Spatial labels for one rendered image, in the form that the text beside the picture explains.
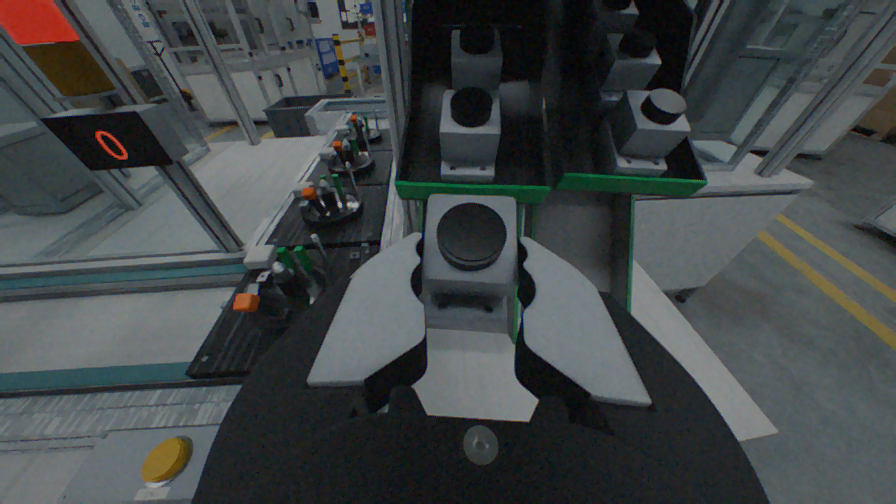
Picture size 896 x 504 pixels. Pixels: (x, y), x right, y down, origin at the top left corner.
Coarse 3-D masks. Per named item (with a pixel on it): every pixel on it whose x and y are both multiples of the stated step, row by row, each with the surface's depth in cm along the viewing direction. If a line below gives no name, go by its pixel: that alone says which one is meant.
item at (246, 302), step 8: (248, 288) 31; (256, 288) 31; (240, 296) 29; (248, 296) 29; (256, 296) 30; (240, 304) 29; (248, 304) 29; (256, 304) 30; (264, 304) 32; (256, 312) 32; (264, 312) 32; (272, 312) 33; (280, 312) 35
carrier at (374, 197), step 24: (336, 192) 63; (360, 192) 66; (384, 192) 66; (288, 216) 58; (312, 216) 55; (336, 216) 55; (360, 216) 58; (384, 216) 60; (288, 240) 52; (312, 240) 52; (336, 240) 52; (360, 240) 52
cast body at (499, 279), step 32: (448, 224) 10; (480, 224) 10; (512, 224) 11; (448, 256) 10; (480, 256) 10; (512, 256) 11; (448, 288) 12; (480, 288) 11; (512, 288) 11; (448, 320) 13; (480, 320) 13
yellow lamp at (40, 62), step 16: (32, 48) 24; (48, 48) 24; (64, 48) 25; (80, 48) 26; (48, 64) 25; (64, 64) 25; (80, 64) 26; (96, 64) 28; (64, 80) 26; (80, 80) 27; (96, 80) 28
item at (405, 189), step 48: (432, 0) 30; (480, 0) 30; (528, 0) 29; (432, 48) 31; (528, 48) 29; (432, 96) 28; (528, 96) 27; (432, 144) 25; (528, 144) 25; (432, 192) 22; (480, 192) 21; (528, 192) 21
